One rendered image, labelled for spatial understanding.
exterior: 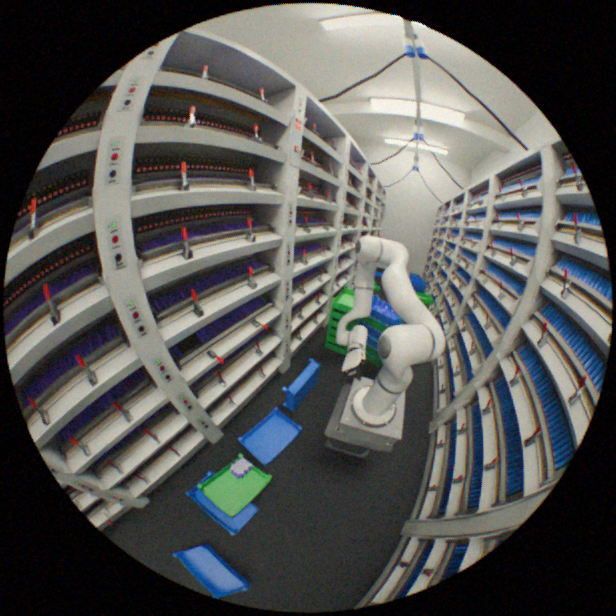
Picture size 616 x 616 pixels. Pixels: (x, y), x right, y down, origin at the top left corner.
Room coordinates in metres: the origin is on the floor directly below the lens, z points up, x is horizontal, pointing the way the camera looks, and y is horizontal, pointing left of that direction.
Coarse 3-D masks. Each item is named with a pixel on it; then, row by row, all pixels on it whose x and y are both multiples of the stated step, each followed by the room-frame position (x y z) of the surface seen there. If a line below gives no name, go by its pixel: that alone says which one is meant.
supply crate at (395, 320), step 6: (372, 300) 1.24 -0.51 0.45; (372, 306) 1.22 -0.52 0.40; (378, 306) 1.23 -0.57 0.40; (384, 306) 1.21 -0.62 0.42; (390, 306) 1.18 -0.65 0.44; (372, 312) 1.08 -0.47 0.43; (378, 312) 1.05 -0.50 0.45; (390, 312) 1.15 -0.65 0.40; (378, 318) 1.04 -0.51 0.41; (384, 318) 1.01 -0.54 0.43; (390, 318) 0.98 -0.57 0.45; (396, 318) 1.06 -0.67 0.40; (390, 324) 0.97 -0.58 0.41; (396, 324) 0.94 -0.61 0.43
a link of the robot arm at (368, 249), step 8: (360, 240) 0.67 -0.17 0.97; (368, 240) 0.65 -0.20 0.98; (376, 240) 0.66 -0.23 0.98; (360, 248) 0.65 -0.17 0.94; (368, 248) 0.64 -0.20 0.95; (376, 248) 0.64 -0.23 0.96; (360, 256) 0.66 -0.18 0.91; (368, 256) 0.64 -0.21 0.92; (376, 256) 0.64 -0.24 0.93; (360, 264) 0.77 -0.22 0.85; (368, 264) 0.71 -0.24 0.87; (376, 264) 0.77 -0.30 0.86; (360, 272) 0.77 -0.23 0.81; (368, 272) 0.75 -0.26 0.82; (360, 280) 0.76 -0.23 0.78; (368, 280) 0.75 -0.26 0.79
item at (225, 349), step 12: (264, 300) 0.85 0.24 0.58; (276, 300) 0.83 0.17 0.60; (276, 312) 0.80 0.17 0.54; (264, 324) 0.69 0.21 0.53; (240, 336) 0.57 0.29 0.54; (252, 336) 0.63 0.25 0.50; (168, 348) 0.37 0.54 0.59; (192, 348) 0.42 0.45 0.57; (216, 348) 0.47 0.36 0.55; (228, 348) 0.49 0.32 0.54; (180, 360) 0.35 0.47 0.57; (204, 360) 0.40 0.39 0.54; (216, 360) 0.42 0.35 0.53; (180, 372) 0.31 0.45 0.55; (192, 372) 0.33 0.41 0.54; (204, 372) 0.37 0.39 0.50
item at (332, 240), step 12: (336, 144) 1.48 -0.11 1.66; (324, 156) 1.52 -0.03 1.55; (348, 156) 1.51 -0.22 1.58; (324, 168) 1.52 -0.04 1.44; (336, 168) 1.47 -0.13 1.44; (324, 180) 1.51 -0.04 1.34; (336, 192) 1.46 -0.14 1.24; (336, 216) 1.45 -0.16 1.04; (324, 240) 1.49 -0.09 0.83; (336, 240) 1.44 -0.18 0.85; (336, 252) 1.47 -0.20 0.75; (324, 264) 1.48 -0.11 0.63; (324, 324) 1.44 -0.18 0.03
